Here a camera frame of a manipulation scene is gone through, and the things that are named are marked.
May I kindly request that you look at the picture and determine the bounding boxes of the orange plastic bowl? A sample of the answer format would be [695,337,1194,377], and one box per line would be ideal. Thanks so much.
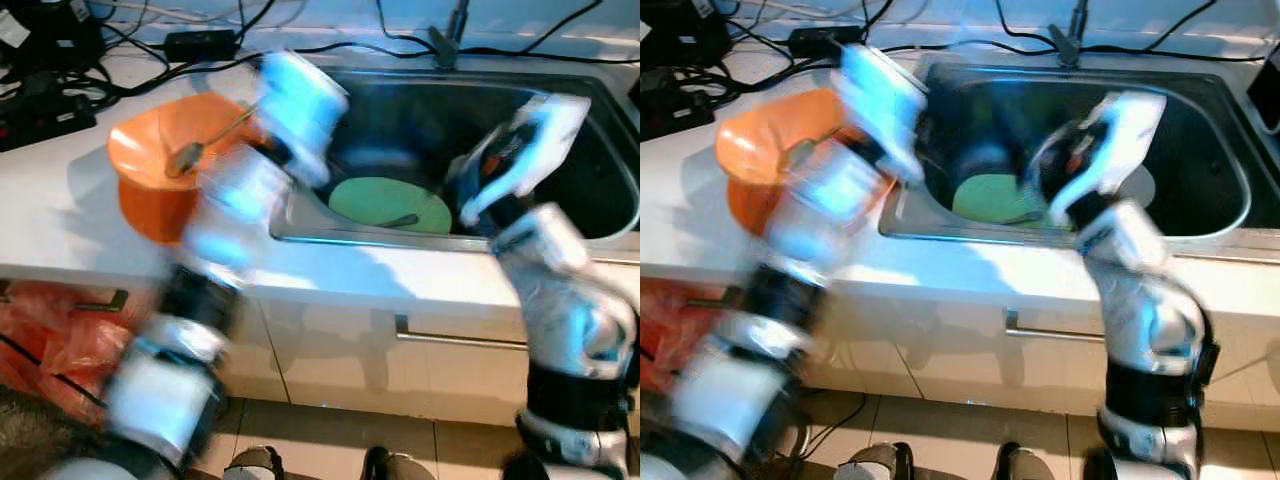
[108,93,266,191]
[715,88,861,186]

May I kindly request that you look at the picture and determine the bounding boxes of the white kitchen cabinet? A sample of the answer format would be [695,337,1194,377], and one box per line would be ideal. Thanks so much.
[640,270,1280,431]
[0,275,641,426]

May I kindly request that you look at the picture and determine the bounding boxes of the green round plate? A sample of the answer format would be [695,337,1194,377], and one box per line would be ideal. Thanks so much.
[328,176,453,233]
[952,173,1061,226]

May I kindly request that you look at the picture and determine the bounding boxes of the stainless steel sink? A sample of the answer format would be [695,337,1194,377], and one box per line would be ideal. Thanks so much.
[878,62,1280,241]
[268,65,641,253]

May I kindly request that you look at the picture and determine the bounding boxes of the metal faucet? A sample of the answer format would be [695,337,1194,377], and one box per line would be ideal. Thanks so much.
[428,0,471,69]
[1052,0,1093,66]

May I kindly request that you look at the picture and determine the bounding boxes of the black power strip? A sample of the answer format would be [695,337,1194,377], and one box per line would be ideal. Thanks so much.
[640,95,716,141]
[0,95,96,151]

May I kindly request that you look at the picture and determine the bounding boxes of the red plastic bag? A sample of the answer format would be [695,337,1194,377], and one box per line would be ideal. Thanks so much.
[640,280,731,396]
[0,282,131,421]

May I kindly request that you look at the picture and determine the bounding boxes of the black power adapter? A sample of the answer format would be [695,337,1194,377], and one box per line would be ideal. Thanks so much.
[163,30,239,61]
[788,27,863,58]

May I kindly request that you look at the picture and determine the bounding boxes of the orange plastic plate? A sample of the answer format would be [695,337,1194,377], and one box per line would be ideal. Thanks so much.
[118,178,216,245]
[727,175,801,239]

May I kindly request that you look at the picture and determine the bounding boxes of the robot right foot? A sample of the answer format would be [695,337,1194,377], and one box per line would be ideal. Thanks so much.
[985,440,1063,480]
[362,447,439,480]

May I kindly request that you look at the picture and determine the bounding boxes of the dark woven floor mat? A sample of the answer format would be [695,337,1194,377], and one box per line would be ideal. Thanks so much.
[0,385,101,480]

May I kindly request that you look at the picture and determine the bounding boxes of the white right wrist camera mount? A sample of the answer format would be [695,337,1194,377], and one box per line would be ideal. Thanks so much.
[1050,90,1166,226]
[460,93,593,226]

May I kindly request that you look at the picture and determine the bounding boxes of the long silver drawer handle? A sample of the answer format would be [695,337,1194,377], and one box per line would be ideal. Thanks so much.
[395,315,526,351]
[1005,310,1106,343]

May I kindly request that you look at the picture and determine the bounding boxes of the short silver cabinet handle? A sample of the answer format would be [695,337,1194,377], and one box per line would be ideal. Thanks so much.
[75,290,129,313]

